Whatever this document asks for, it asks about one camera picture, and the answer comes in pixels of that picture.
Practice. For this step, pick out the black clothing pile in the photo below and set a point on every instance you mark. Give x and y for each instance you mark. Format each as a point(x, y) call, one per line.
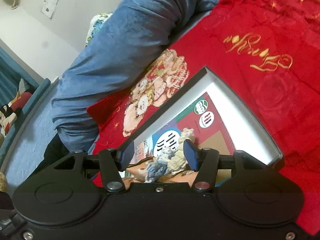
point(54, 151)

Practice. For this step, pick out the floral pillow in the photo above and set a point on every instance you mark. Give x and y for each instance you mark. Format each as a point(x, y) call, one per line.
point(96, 24)

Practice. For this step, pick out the black shallow cardboard box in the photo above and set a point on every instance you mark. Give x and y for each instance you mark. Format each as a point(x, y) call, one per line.
point(151, 107)

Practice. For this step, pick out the red embroidered blanket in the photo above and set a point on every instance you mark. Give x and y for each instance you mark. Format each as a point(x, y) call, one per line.
point(267, 52)

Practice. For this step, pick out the blue bed sheet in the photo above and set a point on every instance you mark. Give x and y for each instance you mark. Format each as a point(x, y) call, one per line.
point(32, 142)

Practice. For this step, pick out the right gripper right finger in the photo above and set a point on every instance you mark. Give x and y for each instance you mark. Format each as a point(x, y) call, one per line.
point(206, 162)

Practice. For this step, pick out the colourful booklet in box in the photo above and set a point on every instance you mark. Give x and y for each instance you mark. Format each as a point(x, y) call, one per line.
point(210, 132)

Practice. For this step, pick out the stuffed toy on shelf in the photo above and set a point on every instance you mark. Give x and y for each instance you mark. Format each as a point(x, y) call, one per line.
point(11, 111)

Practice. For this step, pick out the cream blue knitted scrunchie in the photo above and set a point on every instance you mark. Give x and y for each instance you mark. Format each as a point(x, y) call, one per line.
point(169, 162)

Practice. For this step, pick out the blue rolled duvet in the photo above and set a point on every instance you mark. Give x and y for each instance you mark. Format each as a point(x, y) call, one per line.
point(127, 43)

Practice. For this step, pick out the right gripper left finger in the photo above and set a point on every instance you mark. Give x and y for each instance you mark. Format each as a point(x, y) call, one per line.
point(108, 163)

